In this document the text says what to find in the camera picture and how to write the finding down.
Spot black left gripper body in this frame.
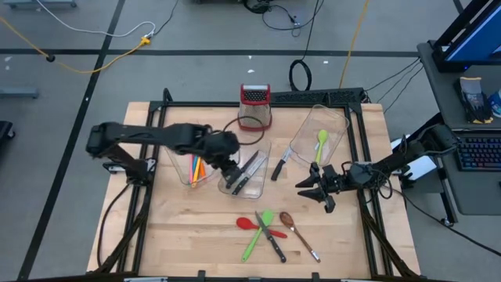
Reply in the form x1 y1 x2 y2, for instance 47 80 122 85
202 130 241 170

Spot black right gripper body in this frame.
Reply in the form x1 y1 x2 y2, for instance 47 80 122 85
308 161 355 215

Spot all-black knife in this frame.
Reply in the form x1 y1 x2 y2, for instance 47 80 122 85
225 150 260 190

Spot small black-handled paring knife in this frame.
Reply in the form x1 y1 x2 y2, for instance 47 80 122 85
270 146 294 182

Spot yellow silicone spatula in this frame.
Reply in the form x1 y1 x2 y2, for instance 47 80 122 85
191 156 203 188

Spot light green silicone spoon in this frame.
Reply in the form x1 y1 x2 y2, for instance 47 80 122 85
315 129 329 165

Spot clear plastic bin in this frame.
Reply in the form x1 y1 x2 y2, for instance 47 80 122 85
166 117 222 187
217 135 272 200
289 103 351 170

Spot green silicone spatula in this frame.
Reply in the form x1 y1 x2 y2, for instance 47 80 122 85
240 209 275 263

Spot brown wooden spoon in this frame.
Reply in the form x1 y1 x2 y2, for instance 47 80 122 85
279 211 321 263

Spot red silicone spoon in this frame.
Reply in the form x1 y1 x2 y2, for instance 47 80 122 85
236 217 289 240

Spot red steel box grater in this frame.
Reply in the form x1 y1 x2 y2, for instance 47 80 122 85
237 83 273 132

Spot black perforated housing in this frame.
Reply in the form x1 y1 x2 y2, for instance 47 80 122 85
271 87 367 107

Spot white box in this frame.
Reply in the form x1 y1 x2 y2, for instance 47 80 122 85
391 135 438 181

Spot grey computer cart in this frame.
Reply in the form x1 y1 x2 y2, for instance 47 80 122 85
416 41 501 226

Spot black round device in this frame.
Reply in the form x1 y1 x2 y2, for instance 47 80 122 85
243 0 272 15

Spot black backlit keyboard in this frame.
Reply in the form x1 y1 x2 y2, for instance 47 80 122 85
453 132 501 172

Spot grey black work gloves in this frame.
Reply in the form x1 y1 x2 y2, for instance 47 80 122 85
453 76 494 125

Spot blue white container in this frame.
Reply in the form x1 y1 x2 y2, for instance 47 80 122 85
488 89 501 118

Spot black computer monitor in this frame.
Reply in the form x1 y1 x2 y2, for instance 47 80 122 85
432 0 501 74

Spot grey furniture foot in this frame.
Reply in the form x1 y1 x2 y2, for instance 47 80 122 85
0 88 40 99
3 0 78 9

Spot black caster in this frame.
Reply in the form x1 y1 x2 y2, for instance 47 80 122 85
0 120 16 141

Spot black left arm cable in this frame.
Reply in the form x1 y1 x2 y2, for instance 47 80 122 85
222 115 266 146

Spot black aluminium frame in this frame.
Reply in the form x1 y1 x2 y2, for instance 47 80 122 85
93 87 422 282

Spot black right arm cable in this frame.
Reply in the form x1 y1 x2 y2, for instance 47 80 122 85
370 176 395 201

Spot black coiled cable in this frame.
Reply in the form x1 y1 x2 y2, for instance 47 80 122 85
288 0 323 92

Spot long black floor cable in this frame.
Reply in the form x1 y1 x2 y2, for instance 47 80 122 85
391 187 501 258

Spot thin black cable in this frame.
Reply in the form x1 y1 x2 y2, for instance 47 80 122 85
377 62 424 103
383 66 426 114
366 58 422 93

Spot yellow extension cable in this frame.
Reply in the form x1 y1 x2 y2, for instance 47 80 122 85
0 15 152 75

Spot black arm base cable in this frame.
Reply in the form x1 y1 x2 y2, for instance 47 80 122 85
96 183 132 267

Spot black looped cable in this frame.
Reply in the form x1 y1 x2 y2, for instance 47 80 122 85
261 0 326 38

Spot black power cable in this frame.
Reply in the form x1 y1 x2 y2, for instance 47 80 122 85
150 0 180 38

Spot white cable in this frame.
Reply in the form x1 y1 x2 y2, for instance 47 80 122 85
37 0 157 39

